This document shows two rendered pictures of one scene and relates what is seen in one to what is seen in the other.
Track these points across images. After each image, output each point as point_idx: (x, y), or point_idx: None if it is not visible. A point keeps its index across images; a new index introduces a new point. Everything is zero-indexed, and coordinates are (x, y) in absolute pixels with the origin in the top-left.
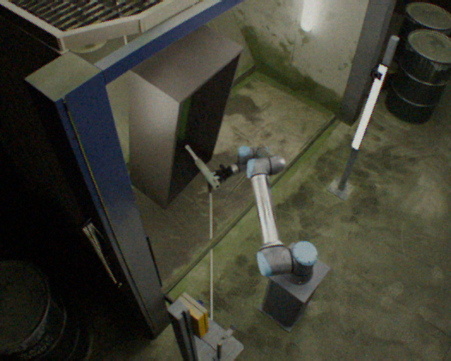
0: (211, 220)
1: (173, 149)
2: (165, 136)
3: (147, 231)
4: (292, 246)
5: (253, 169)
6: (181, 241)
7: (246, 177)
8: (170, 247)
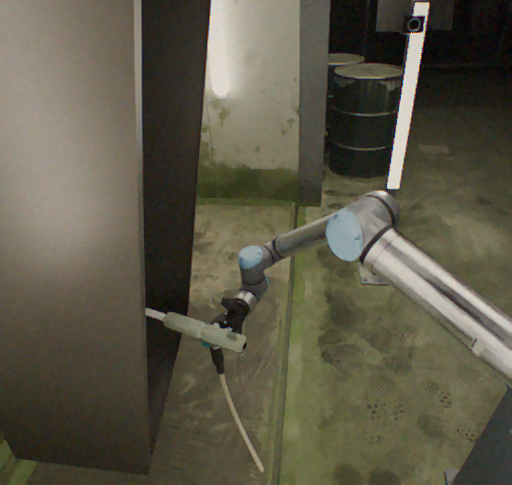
0: (238, 431)
1: (140, 228)
2: (87, 175)
3: None
4: None
5: (363, 227)
6: None
7: (245, 324)
8: None
